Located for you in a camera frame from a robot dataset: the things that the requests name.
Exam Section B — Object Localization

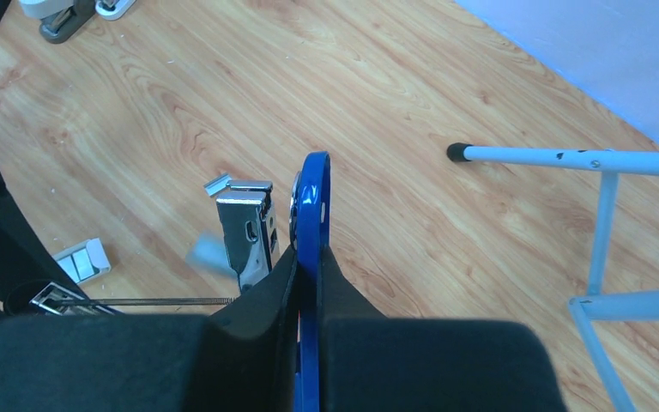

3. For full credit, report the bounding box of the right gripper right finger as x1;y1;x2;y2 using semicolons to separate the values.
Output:
319;248;566;411

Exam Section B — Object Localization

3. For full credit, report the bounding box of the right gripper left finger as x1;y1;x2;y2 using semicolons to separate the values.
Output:
0;250;297;411

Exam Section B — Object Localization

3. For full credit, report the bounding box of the grey white stapler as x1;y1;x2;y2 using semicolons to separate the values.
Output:
19;0;95;44

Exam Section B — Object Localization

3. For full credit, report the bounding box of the light blue music stand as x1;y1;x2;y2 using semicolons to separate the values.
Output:
446;142;659;411

